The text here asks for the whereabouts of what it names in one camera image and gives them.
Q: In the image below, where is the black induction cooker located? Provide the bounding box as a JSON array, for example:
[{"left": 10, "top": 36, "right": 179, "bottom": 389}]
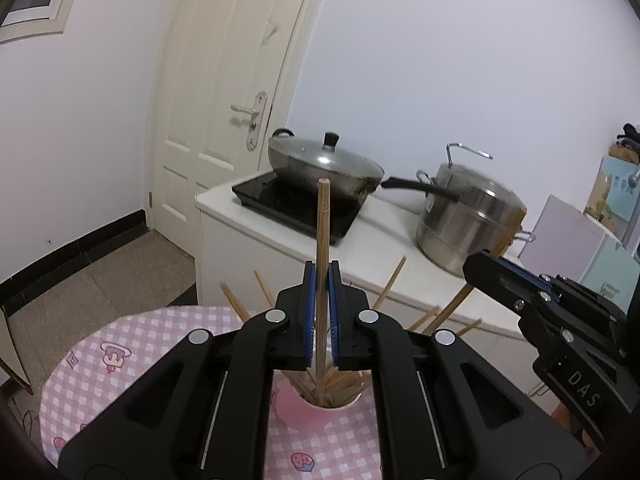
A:
[{"left": 231, "top": 171, "right": 371, "bottom": 247}]

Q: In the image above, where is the bunch of wooden chopsticks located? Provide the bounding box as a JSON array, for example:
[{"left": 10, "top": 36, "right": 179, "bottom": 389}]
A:
[{"left": 220, "top": 256, "right": 483, "bottom": 408}]

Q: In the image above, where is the printed box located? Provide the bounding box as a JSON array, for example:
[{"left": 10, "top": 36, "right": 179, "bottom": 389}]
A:
[{"left": 582, "top": 155, "right": 640, "bottom": 233}]

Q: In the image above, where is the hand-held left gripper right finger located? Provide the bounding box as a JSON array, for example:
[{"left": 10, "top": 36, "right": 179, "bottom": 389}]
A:
[{"left": 327, "top": 260, "right": 588, "bottom": 480}]

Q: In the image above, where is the pink checked tablecloth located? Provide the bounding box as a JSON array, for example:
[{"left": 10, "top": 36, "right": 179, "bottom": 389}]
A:
[{"left": 39, "top": 306, "right": 391, "bottom": 480}]

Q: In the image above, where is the steel steamer pot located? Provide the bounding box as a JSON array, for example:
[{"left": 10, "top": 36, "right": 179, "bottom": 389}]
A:
[{"left": 416, "top": 142, "right": 533, "bottom": 278}]

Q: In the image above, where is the white cabinet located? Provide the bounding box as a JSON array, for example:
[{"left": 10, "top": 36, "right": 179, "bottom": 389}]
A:
[{"left": 195, "top": 180, "right": 538, "bottom": 396}]

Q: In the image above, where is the dark metal wok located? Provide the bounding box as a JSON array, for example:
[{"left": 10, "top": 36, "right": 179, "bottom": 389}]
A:
[{"left": 268, "top": 130, "right": 458, "bottom": 211}]

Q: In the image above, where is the pastel storage cabinet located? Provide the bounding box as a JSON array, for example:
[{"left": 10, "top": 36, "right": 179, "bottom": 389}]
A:
[{"left": 520, "top": 194, "right": 640, "bottom": 288}]

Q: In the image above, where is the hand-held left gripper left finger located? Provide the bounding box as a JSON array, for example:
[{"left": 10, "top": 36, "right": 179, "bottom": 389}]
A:
[{"left": 57, "top": 260, "right": 318, "bottom": 480}]

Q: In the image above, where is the cream panel door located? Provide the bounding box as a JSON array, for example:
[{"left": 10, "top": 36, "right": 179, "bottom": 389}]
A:
[{"left": 147, "top": 0, "right": 326, "bottom": 256}]

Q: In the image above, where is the metal door handle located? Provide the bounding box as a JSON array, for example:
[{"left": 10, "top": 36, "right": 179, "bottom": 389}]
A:
[{"left": 231, "top": 91, "right": 268, "bottom": 152}]

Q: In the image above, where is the glass wok lid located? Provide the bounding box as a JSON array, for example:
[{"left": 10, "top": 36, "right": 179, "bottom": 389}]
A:
[{"left": 268, "top": 131, "right": 385, "bottom": 181}]

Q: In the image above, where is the pink cup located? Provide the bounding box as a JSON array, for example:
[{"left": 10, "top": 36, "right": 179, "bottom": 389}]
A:
[{"left": 272, "top": 375, "right": 363, "bottom": 432}]

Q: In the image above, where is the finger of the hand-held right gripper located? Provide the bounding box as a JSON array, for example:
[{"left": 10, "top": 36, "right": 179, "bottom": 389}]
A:
[{"left": 462, "top": 252, "right": 556, "bottom": 318}]

